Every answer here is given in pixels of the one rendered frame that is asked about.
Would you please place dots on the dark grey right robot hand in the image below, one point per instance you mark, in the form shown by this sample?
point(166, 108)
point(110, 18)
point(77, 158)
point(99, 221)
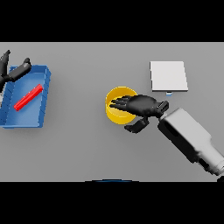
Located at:
point(142, 104)

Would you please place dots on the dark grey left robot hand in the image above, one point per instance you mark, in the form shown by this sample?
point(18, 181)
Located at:
point(14, 73)

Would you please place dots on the red beaker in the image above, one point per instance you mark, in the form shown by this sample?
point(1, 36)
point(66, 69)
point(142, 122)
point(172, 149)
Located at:
point(28, 97)

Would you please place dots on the yellow bowl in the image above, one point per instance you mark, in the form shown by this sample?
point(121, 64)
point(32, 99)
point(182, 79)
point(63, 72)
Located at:
point(116, 115)

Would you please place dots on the pale square measuring scale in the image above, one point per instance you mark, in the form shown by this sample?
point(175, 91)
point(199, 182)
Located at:
point(168, 75)

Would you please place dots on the blue plastic tray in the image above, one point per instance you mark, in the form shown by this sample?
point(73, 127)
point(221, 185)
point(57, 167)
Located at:
point(26, 96)

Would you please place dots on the thin dark arc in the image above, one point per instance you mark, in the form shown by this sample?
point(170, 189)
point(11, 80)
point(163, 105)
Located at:
point(112, 180)

